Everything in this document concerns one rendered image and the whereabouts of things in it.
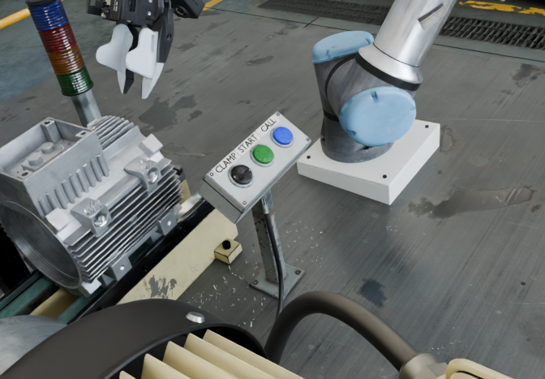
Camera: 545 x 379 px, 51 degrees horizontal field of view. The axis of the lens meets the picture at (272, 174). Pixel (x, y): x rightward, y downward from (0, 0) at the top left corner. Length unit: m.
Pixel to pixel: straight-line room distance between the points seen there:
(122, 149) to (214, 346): 0.65
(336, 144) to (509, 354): 0.49
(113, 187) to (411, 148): 0.59
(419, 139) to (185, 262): 0.52
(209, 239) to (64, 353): 0.81
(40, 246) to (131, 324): 0.72
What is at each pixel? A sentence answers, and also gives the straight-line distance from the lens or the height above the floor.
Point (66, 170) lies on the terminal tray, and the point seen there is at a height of 1.12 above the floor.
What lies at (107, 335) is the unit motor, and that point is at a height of 1.36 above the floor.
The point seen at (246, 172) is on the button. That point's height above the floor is 1.07.
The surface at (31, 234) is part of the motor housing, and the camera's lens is 0.94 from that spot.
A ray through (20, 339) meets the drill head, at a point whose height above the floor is 1.15.
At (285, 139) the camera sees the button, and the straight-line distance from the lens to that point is 0.83.
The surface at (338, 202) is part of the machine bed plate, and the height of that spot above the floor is 0.80.
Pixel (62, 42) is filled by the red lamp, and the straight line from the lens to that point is 1.16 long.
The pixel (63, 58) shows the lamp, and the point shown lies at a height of 1.11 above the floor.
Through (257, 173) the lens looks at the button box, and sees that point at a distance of 0.79.
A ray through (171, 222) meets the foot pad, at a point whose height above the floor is 0.97.
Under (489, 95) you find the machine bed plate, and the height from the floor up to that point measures 0.80.
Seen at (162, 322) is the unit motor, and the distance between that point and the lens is 0.24.
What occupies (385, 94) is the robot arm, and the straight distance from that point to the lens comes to 0.92.
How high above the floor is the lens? 1.53
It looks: 37 degrees down
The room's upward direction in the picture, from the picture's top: 10 degrees counter-clockwise
